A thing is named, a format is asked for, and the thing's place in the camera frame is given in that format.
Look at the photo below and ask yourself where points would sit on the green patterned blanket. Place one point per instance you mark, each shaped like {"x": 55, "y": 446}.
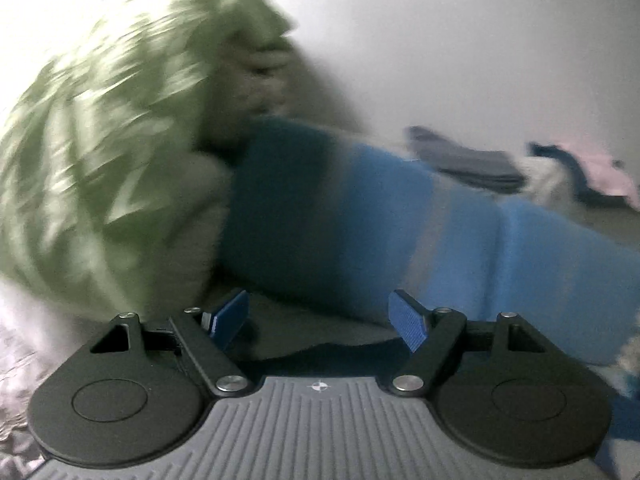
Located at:
{"x": 95, "y": 160}

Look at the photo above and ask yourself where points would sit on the blue pillow with grey stripes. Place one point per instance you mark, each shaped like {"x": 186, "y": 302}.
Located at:
{"x": 325, "y": 210}
{"x": 560, "y": 270}

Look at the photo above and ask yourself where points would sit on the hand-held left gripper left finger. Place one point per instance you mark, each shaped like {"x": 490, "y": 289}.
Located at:
{"x": 229, "y": 317}

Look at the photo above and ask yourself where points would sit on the dark teal cloth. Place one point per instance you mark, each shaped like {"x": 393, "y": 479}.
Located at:
{"x": 570, "y": 170}

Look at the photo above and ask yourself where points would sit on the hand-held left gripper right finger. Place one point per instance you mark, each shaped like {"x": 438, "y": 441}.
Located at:
{"x": 407, "y": 324}

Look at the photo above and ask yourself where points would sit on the stack of folded grey clothes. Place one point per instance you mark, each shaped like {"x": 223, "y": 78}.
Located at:
{"x": 465, "y": 162}

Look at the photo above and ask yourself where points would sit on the pink cloth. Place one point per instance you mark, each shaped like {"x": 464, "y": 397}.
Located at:
{"x": 602, "y": 167}

